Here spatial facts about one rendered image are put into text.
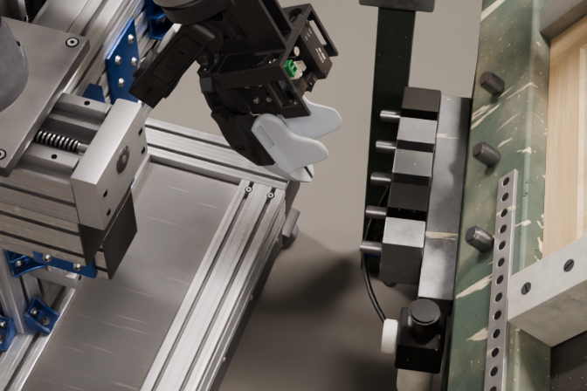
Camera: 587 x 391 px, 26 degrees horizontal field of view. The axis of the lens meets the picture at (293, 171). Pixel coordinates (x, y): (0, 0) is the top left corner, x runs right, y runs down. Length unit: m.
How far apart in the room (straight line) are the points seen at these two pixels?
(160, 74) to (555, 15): 0.89
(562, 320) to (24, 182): 0.65
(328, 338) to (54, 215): 1.06
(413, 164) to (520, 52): 0.21
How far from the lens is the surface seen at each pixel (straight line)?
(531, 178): 1.61
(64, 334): 2.31
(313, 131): 1.04
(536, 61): 1.75
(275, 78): 0.93
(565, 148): 1.63
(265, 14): 0.92
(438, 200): 1.78
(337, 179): 2.76
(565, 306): 1.42
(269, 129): 1.00
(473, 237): 1.57
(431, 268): 1.71
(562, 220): 1.56
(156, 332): 2.29
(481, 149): 1.66
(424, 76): 2.98
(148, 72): 1.00
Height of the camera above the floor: 2.12
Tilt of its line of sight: 50 degrees down
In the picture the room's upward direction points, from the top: straight up
